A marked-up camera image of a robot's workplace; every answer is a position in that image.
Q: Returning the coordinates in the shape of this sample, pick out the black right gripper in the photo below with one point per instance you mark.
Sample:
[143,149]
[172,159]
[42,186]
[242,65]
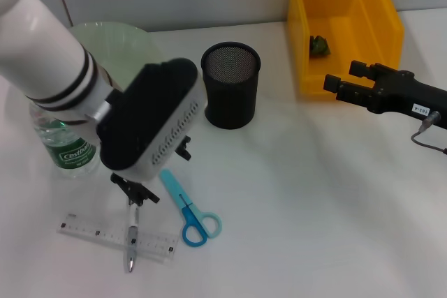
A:
[408,95]

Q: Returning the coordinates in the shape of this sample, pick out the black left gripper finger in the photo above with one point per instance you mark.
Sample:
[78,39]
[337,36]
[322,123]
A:
[183,149]
[134,190]

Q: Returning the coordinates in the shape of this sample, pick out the green plastic wrapper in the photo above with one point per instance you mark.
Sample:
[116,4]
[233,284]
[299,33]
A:
[319,46]

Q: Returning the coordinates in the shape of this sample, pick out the blue scissors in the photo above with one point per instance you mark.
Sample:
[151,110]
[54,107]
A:
[190,216]

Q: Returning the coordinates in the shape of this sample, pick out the clear green-label water bottle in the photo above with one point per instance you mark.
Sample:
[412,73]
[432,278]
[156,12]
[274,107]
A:
[66,151]

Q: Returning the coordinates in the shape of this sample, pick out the silver ballpoint pen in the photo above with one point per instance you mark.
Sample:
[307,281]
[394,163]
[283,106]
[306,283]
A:
[132,242]

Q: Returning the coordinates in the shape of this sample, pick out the transparent plastic ruler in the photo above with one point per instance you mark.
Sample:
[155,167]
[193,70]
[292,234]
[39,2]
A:
[91,230]

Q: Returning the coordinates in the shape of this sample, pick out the black mesh pen holder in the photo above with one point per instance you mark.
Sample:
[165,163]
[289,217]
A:
[230,99]

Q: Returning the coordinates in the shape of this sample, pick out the pale green wavy glass plate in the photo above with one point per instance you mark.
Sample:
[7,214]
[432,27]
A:
[122,39]

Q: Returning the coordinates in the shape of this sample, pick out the yellow plastic bin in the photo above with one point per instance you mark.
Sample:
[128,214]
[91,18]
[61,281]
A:
[349,26]

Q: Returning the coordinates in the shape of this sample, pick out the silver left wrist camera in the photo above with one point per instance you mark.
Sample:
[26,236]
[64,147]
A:
[150,120]

